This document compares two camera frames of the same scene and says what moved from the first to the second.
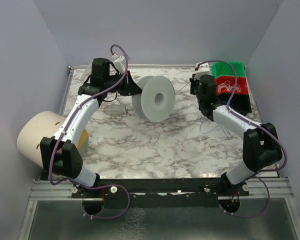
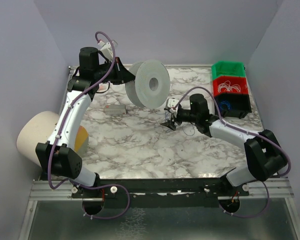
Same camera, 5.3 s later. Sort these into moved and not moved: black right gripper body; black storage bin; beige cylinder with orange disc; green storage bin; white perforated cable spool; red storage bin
Moved: white perforated cable spool; black right gripper body
Not moved: green storage bin; beige cylinder with orange disc; red storage bin; black storage bin
